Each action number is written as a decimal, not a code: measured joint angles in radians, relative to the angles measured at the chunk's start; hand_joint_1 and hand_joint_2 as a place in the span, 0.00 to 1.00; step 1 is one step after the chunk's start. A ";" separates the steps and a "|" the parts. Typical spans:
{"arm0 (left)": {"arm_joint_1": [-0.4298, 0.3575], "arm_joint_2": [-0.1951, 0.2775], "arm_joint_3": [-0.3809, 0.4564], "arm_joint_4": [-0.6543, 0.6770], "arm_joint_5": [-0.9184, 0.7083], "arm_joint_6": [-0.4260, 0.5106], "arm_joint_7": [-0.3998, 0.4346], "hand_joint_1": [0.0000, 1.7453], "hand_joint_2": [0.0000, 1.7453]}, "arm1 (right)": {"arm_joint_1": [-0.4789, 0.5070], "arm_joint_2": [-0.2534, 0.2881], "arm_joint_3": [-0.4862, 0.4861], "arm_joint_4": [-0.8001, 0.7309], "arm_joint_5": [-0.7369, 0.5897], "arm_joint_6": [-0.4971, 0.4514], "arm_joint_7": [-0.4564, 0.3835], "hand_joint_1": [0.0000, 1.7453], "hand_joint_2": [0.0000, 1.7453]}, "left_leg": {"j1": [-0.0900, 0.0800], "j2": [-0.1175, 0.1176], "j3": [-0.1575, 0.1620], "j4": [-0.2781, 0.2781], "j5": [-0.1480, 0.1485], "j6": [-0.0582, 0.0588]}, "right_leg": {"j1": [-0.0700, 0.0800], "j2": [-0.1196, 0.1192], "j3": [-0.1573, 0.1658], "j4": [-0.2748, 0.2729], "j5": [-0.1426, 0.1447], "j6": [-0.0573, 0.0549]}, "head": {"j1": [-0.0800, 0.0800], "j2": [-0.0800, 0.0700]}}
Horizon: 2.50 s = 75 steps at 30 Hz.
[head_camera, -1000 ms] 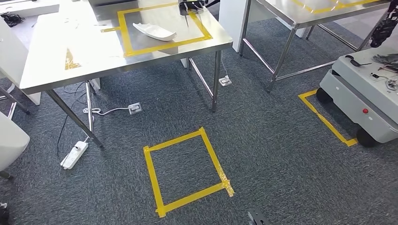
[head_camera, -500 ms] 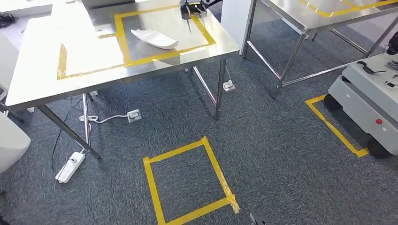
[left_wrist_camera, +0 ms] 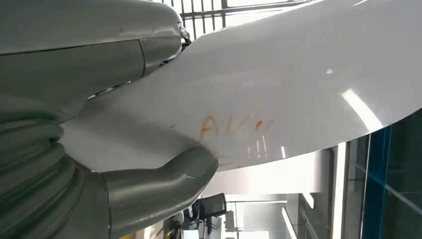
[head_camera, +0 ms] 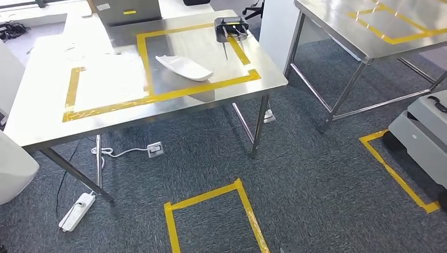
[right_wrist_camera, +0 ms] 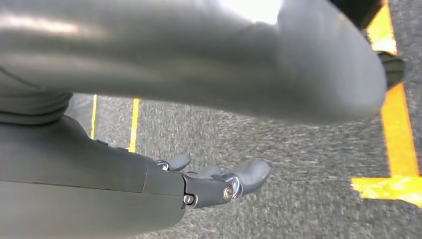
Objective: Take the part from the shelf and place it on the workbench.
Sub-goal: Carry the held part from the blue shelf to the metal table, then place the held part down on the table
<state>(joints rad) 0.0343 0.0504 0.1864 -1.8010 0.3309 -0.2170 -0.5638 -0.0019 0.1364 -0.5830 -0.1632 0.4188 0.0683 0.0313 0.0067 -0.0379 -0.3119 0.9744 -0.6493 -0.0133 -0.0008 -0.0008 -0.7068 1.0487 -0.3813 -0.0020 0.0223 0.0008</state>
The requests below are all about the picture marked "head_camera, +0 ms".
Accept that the black remote controller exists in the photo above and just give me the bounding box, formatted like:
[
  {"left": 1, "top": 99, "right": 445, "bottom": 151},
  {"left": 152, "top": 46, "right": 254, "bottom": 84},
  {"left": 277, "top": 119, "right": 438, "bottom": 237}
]
[{"left": 213, "top": 16, "right": 250, "bottom": 61}]

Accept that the white power strip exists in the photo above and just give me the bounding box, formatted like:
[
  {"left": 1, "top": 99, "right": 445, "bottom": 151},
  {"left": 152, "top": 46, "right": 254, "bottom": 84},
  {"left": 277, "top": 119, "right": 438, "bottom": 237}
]
[{"left": 58, "top": 192, "right": 96, "bottom": 233}]

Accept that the black cable bundle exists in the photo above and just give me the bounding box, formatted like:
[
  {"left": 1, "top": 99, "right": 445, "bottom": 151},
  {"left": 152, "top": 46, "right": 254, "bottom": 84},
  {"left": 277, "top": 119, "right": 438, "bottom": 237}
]
[{"left": 0, "top": 21, "right": 32, "bottom": 42}]

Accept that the black office chair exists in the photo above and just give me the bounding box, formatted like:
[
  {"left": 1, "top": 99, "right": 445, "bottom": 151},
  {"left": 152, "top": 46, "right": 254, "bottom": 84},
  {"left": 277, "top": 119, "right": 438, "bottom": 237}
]
[{"left": 241, "top": 0, "right": 265, "bottom": 21}]

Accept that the white board panel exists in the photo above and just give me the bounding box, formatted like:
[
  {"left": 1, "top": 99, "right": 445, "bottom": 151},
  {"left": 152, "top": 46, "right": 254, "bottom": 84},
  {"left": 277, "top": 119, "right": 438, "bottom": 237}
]
[{"left": 0, "top": 40, "right": 26, "bottom": 122}]

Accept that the black curved strap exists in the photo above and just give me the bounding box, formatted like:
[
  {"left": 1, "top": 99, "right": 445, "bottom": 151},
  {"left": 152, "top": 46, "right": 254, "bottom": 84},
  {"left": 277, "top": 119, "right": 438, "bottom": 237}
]
[{"left": 427, "top": 95, "right": 447, "bottom": 114}]

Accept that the thin black cable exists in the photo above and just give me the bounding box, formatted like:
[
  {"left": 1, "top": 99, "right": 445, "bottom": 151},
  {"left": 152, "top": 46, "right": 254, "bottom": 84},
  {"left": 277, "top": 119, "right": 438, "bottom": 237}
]
[{"left": 55, "top": 139, "right": 82, "bottom": 220}]

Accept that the stainless steel table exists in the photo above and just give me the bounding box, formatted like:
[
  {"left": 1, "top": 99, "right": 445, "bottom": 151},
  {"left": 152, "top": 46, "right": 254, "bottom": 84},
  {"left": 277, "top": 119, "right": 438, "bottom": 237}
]
[
  {"left": 283, "top": 0, "right": 447, "bottom": 135},
  {"left": 3, "top": 9, "right": 289, "bottom": 204}
]

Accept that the white socket cable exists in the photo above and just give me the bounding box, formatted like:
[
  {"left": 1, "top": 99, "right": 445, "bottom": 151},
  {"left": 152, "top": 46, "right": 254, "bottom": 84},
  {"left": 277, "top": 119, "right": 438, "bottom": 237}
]
[{"left": 90, "top": 146, "right": 150, "bottom": 197}]

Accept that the white cabinet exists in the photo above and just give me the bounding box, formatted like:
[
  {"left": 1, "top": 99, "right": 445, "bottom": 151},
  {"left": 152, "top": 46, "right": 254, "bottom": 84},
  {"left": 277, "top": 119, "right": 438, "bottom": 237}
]
[{"left": 259, "top": 0, "right": 302, "bottom": 75}]

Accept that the yellow tape single rectangle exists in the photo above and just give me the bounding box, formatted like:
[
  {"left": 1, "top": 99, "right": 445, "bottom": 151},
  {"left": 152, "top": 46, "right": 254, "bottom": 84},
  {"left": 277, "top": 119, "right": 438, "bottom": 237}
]
[{"left": 345, "top": 0, "right": 447, "bottom": 46}]

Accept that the white desk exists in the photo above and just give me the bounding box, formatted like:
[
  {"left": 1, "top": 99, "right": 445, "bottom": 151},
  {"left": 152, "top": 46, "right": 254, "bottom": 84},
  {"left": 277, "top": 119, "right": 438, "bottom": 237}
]
[{"left": 64, "top": 0, "right": 215, "bottom": 35}]

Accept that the white concave shell part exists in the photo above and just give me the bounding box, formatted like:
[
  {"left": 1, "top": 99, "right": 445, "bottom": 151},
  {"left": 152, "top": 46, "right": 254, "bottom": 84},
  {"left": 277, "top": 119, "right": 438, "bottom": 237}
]
[{"left": 155, "top": 54, "right": 214, "bottom": 82}]

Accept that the white convex shell part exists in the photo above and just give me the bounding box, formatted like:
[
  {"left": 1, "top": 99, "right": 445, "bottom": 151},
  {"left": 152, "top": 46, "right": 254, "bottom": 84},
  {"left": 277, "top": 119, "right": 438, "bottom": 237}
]
[{"left": 0, "top": 131, "right": 40, "bottom": 206}]

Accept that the yellow tape square outline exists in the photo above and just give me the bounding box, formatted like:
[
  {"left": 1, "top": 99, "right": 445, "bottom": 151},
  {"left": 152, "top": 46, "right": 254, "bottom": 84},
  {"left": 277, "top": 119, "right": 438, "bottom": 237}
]
[
  {"left": 358, "top": 129, "right": 441, "bottom": 215},
  {"left": 163, "top": 178, "right": 271, "bottom": 253}
]

